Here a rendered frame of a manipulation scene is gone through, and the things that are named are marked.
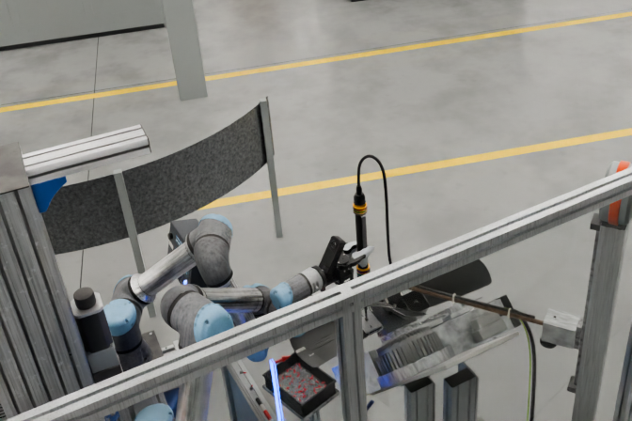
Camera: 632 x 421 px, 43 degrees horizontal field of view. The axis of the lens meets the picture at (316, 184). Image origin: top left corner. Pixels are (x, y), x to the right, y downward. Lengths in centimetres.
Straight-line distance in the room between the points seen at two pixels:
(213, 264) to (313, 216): 271
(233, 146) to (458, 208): 161
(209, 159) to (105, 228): 66
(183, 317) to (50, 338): 40
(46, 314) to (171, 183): 213
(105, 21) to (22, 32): 82
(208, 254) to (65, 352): 54
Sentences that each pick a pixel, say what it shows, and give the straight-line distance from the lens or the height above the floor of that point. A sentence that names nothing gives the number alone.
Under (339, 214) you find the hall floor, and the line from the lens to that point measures 525.
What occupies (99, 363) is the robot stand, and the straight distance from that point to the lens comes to 255.
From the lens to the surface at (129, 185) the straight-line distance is 423.
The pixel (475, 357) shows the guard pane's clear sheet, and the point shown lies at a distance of 188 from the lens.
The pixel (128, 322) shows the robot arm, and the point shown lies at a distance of 278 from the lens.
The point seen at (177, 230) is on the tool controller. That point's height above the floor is 125.
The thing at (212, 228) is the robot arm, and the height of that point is 151.
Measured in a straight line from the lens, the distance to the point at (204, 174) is 442.
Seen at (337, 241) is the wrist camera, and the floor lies 159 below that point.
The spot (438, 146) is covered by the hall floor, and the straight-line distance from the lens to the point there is 595.
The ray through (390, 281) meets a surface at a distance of 155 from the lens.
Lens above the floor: 305
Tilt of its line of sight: 33 degrees down
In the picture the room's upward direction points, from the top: 5 degrees counter-clockwise
